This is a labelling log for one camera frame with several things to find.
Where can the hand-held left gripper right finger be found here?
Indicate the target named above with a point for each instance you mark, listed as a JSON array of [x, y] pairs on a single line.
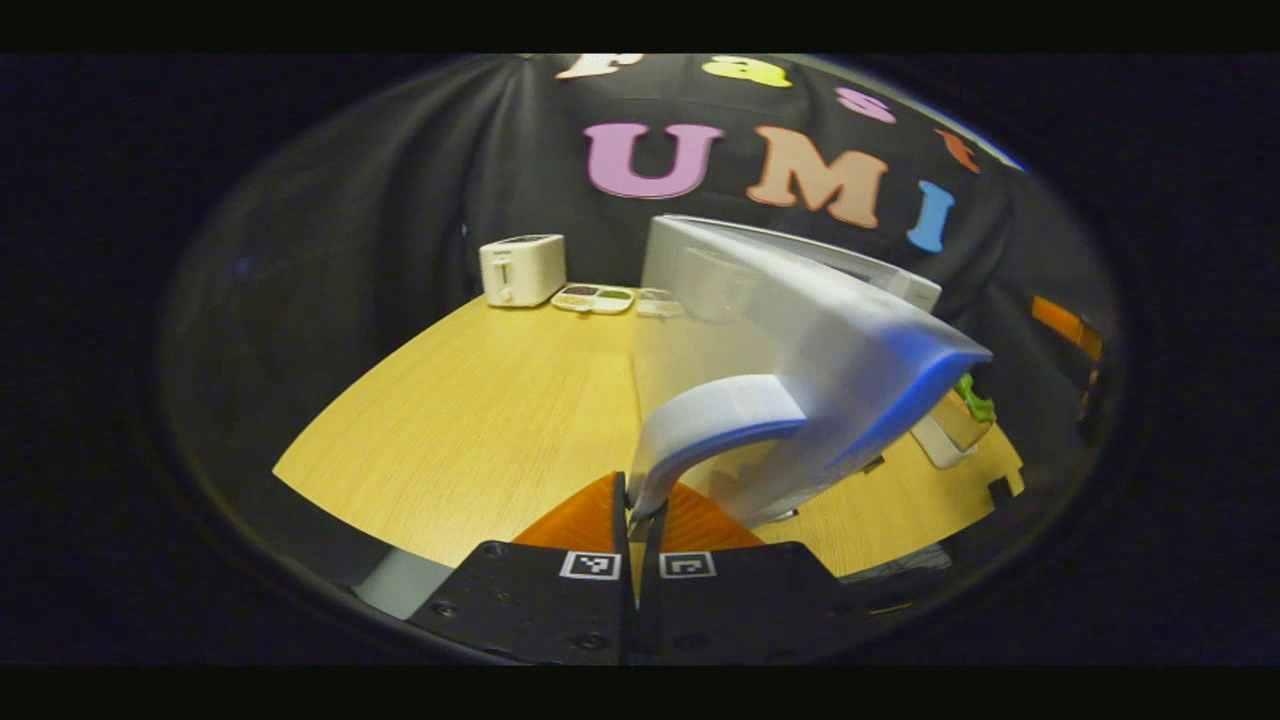
[[740, 610]]

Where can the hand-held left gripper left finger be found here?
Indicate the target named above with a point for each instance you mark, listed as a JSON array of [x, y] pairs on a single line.
[[620, 530]]

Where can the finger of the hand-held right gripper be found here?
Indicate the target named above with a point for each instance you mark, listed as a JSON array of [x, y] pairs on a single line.
[[1065, 325]]

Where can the lettuce sandwich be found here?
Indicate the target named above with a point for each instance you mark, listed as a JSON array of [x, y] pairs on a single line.
[[975, 402]]

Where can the white microwave oven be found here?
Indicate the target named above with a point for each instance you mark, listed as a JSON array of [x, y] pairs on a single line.
[[800, 330]]

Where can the divided food tray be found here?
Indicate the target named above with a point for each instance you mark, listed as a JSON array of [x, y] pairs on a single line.
[[593, 298]]

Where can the white rectangular tray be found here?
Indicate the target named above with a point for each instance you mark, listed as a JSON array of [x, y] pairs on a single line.
[[935, 452]]

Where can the clear plastic container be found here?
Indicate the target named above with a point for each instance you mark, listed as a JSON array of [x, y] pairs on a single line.
[[657, 303]]

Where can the white toaster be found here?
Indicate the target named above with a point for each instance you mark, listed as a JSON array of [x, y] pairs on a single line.
[[522, 270]]

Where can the black backdrop cloth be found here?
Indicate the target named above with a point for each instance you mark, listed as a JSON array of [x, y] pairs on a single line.
[[350, 250]]

